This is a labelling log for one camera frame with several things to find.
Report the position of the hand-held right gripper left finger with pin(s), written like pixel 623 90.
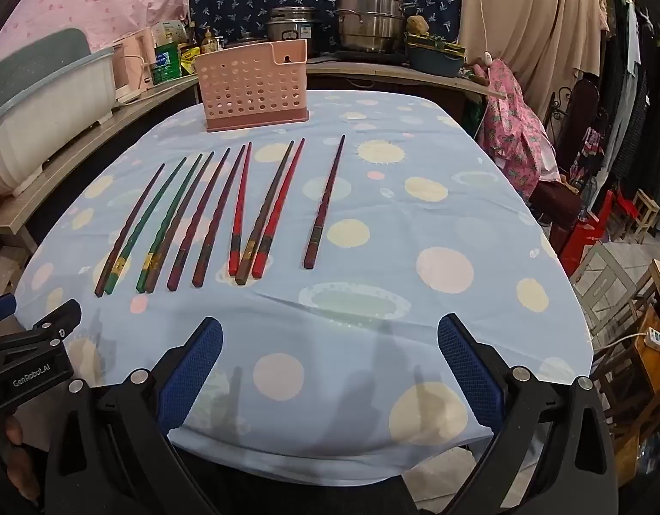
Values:
pixel 193 370

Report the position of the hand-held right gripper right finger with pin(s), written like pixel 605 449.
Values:
pixel 469 370

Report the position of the dark brown chopstick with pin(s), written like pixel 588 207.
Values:
pixel 261 225
pixel 180 225
pixel 128 233

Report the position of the green chopstick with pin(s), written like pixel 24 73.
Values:
pixel 167 230
pixel 147 222

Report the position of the maroon chopstick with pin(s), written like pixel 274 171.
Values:
pixel 198 225
pixel 217 225
pixel 323 214

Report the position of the red chopstick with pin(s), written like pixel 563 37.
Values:
pixel 278 214
pixel 239 225

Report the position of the pink perforated utensil basket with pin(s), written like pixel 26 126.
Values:
pixel 252 86

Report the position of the person's left hand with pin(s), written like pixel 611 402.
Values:
pixel 18 456

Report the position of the blue dotted tablecloth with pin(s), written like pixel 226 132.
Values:
pixel 389 214

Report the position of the red plastic stool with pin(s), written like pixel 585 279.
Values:
pixel 590 233

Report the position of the white power strip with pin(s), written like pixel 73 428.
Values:
pixel 656 339

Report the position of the white dish rack bin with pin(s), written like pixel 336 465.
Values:
pixel 40 118

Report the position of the small red stool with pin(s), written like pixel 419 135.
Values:
pixel 625 206

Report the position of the small wooden stool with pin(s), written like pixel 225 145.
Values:
pixel 644 214

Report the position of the white blender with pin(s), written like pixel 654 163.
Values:
pixel 123 78

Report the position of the pink floral garment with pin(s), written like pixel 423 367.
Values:
pixel 515 123

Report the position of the pink electric kettle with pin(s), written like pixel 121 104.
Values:
pixel 143 59

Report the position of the green detergent bottle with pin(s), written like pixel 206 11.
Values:
pixel 166 64

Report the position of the black metal chair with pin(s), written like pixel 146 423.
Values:
pixel 582 112

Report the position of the yellow packet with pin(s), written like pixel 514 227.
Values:
pixel 190 59

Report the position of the blue bowl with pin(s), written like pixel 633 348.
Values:
pixel 434 64

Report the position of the white carton box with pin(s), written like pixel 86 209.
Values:
pixel 169 31

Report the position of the dark sauce bottle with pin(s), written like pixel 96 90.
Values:
pixel 191 35

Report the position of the amber pump bottle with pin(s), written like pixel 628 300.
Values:
pixel 208 43

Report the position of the hanging clothes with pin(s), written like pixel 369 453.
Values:
pixel 641 91

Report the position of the black induction cooker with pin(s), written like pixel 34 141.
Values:
pixel 362 55

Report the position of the small pot with glass lid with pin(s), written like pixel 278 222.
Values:
pixel 244 41

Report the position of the ginger root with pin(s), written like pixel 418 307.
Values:
pixel 417 26

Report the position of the beige curtain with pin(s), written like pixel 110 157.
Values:
pixel 534 21

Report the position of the steel rice cooker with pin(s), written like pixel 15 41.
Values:
pixel 292 24

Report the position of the steel steamer pot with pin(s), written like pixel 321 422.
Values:
pixel 370 16

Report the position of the navy leaf print cloth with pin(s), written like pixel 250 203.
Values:
pixel 244 0

